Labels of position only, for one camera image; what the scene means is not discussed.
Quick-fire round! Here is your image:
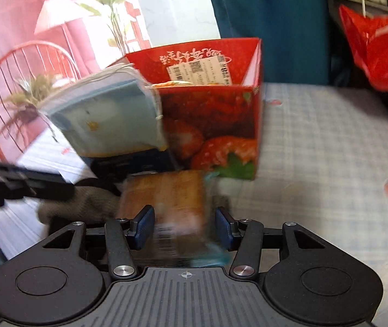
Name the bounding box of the blue paper bag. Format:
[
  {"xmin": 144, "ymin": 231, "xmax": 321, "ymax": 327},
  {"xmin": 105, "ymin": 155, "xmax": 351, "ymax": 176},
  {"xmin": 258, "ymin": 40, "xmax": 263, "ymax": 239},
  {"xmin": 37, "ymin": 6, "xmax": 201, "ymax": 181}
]
[{"xmin": 37, "ymin": 63, "xmax": 181, "ymax": 185}]

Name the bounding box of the orange white packet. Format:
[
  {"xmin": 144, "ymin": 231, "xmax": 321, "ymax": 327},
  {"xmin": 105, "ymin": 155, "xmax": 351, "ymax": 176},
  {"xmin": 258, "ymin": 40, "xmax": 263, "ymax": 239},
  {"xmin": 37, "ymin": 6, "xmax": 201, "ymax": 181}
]
[{"xmin": 151, "ymin": 80, "xmax": 196, "ymax": 88}]

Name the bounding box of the white window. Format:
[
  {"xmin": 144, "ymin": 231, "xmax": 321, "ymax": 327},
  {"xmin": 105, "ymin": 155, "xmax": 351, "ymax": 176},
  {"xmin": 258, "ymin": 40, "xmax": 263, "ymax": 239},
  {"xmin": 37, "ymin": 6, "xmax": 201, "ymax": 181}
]
[{"xmin": 134, "ymin": 0, "xmax": 222, "ymax": 50}]

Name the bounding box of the red plastic bag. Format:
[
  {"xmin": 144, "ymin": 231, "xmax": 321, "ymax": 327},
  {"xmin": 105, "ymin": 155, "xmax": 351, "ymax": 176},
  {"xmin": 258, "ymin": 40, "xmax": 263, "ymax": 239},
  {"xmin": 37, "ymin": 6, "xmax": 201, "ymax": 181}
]
[{"xmin": 338, "ymin": 3, "xmax": 388, "ymax": 92}]

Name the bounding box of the teal curtain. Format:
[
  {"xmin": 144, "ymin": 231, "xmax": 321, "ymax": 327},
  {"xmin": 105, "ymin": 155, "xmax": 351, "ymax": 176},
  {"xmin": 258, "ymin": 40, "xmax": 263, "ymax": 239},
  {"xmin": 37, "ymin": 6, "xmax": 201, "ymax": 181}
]
[{"xmin": 202, "ymin": 0, "xmax": 332, "ymax": 86}]

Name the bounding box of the red strawberry print box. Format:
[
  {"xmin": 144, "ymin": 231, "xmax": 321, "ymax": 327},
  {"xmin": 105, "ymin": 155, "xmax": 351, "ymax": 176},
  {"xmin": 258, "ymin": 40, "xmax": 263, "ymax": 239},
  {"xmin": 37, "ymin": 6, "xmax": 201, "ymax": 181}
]
[{"xmin": 109, "ymin": 37, "xmax": 264, "ymax": 181}]

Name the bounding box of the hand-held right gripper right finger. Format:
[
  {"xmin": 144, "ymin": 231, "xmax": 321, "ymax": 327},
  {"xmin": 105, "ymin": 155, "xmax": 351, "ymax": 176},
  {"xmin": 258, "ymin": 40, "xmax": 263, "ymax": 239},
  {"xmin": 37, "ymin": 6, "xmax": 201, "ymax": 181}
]
[{"xmin": 215, "ymin": 207, "xmax": 330, "ymax": 278}]

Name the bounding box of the grey knitted cloth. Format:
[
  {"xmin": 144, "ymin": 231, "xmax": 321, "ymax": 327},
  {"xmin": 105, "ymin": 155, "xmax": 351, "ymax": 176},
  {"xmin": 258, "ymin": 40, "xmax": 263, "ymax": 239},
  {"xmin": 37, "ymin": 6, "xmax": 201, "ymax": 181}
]
[{"xmin": 38, "ymin": 177, "xmax": 124, "ymax": 227}]

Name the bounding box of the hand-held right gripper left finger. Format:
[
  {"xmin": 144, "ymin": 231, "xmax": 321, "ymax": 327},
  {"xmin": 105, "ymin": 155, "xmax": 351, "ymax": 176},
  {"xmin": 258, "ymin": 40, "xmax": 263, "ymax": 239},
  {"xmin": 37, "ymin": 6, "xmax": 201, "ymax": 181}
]
[{"xmin": 37, "ymin": 205, "xmax": 155, "ymax": 278}]

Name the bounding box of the checked bed sheet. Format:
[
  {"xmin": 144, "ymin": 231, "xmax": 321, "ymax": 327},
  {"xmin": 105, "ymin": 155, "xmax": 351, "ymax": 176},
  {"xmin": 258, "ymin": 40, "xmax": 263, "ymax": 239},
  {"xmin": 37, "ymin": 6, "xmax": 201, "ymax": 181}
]
[{"xmin": 0, "ymin": 82, "xmax": 388, "ymax": 327}]

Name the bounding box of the orange snack packet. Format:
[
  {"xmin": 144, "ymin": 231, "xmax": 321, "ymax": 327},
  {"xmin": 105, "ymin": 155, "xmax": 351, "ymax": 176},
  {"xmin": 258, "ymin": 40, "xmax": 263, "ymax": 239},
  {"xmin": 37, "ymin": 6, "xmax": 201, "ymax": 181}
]
[{"xmin": 117, "ymin": 170, "xmax": 226, "ymax": 268}]

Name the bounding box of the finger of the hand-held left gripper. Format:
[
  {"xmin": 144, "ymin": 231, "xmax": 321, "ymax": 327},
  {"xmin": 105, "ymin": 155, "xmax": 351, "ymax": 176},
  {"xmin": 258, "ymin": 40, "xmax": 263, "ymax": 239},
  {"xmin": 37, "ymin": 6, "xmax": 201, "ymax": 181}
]
[{"xmin": 3, "ymin": 168, "xmax": 76, "ymax": 202}]

